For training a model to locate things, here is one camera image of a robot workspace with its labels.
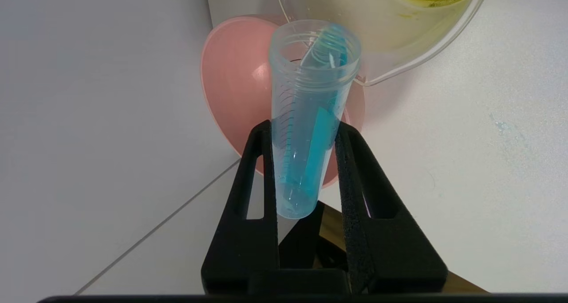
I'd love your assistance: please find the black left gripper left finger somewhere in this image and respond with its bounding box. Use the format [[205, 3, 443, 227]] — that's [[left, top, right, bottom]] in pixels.
[[201, 120, 280, 295]]

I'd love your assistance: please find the clear glass beaker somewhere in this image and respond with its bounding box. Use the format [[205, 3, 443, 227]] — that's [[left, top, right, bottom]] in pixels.
[[274, 0, 492, 87]]

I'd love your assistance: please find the pink bowl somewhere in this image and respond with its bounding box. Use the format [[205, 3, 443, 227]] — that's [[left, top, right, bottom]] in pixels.
[[200, 15, 366, 189]]

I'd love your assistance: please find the blue pigment test tube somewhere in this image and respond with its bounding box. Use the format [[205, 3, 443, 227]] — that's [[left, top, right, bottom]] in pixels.
[[268, 20, 362, 220]]

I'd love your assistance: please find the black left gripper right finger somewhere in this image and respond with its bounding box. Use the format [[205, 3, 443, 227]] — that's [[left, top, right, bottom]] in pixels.
[[335, 122, 448, 295]]

